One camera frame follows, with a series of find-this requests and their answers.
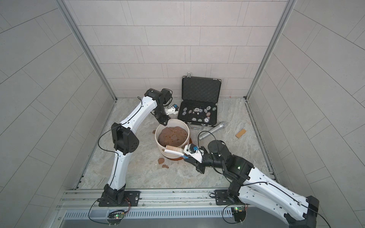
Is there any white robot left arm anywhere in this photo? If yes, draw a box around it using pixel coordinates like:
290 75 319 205
108 88 172 191

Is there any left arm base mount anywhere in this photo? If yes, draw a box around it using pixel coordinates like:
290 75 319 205
97 184 141 207

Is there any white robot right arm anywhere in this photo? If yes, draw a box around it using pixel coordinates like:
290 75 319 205
183 140 319 228

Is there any left circuit board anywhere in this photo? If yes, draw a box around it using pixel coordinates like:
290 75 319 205
106 210 125 225

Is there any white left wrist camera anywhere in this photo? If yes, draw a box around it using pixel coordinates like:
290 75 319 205
165 104 179 116

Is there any aluminium front rail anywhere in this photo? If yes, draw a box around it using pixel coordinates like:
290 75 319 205
55 188 294 211

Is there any tan wooden block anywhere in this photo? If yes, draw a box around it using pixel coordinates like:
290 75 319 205
235 129 247 139

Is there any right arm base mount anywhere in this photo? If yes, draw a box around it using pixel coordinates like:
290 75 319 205
209 189 244 206

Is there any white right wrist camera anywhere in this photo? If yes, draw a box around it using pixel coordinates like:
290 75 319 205
184 143 203 163

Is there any circuit board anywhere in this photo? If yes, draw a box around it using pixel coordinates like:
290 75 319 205
106 210 125 225
231 207 247 223

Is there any silver microphone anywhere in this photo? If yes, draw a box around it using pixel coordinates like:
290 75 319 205
198 122 226 140

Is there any right circuit board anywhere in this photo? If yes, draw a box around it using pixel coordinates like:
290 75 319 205
231 207 247 223

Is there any blue handled scrub brush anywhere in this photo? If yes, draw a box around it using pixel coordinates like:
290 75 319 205
164 145 187 159

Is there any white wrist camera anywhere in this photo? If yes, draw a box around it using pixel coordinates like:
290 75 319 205
165 104 179 116
184 143 203 163

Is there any white ceramic pot with mud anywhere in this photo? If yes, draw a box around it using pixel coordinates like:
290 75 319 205
155 119 191 160

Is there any black poker chip case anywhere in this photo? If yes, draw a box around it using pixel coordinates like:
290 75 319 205
178 76 221 127

